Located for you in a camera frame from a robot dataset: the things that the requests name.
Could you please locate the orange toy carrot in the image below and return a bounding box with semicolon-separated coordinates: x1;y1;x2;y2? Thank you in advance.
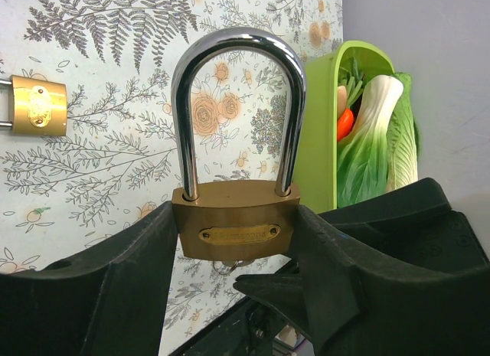
337;109;354;142

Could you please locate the green toy napa cabbage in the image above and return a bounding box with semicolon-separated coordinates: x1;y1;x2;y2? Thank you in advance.
387;72;418;192

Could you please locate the floral table mat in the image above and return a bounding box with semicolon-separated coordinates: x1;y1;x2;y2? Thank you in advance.
1;0;343;355

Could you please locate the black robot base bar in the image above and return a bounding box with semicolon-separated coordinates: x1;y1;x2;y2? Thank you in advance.
171;298;306;356

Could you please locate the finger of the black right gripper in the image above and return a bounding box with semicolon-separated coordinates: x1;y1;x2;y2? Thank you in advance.
234;273;309;337

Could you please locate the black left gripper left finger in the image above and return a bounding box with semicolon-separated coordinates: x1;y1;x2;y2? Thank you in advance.
1;202;177;355

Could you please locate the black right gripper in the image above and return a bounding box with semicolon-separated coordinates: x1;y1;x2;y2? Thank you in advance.
320;178;479;273

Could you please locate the green plastic basket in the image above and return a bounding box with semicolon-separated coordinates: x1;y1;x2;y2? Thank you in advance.
293;41;394;213

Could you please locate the large brass padlock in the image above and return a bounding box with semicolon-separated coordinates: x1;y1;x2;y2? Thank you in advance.
171;27;306;261

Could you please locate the silver key with ring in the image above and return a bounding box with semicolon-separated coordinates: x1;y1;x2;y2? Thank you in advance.
211;260;254;276

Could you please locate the toy bok choy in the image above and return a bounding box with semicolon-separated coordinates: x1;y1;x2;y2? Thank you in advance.
337;75;403;208

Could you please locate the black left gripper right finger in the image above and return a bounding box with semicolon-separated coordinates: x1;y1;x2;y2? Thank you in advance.
290;206;489;355

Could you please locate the small brass padlock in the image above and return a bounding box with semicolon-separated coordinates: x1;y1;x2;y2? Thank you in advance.
1;75;68;136

